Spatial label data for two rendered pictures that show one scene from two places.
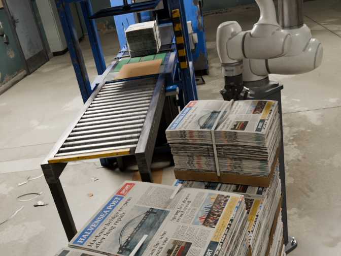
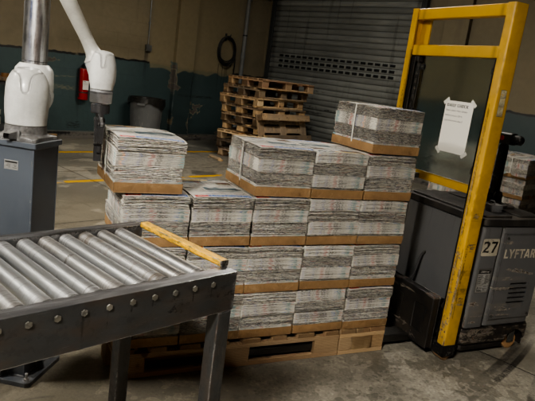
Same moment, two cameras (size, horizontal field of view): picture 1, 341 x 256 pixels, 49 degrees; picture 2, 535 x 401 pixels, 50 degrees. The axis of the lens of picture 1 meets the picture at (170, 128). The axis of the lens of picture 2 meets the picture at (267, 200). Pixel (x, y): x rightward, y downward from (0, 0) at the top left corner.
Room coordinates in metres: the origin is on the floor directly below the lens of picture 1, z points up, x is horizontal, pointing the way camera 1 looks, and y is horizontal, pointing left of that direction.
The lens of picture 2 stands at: (2.99, 1.65, 1.37)
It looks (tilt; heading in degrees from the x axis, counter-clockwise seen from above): 12 degrees down; 215
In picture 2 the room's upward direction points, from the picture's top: 8 degrees clockwise
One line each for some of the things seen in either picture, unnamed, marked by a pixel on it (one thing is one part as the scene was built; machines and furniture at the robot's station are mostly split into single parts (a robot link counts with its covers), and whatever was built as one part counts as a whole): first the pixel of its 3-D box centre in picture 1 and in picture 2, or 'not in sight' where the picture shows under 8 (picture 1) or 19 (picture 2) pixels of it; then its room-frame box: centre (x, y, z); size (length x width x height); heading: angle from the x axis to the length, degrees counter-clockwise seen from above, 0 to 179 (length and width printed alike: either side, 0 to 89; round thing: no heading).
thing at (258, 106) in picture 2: not in sight; (263, 119); (-4.60, -4.00, 0.65); 1.33 x 0.94 x 1.30; 176
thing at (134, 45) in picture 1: (143, 38); not in sight; (3.93, 0.10, 0.93); 0.38 x 0.30 x 0.26; 172
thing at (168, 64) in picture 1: (139, 70); not in sight; (3.37, 0.18, 0.75); 0.70 x 0.65 x 0.10; 172
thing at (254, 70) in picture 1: (252, 54); (27, 95); (1.73, -0.44, 1.17); 0.18 x 0.16 x 0.22; 53
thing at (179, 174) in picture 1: (204, 157); (144, 183); (1.39, -0.12, 0.86); 0.29 x 0.16 x 0.04; 153
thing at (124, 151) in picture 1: (88, 156); (181, 242); (1.71, 0.43, 0.81); 0.43 x 0.03 x 0.02; 82
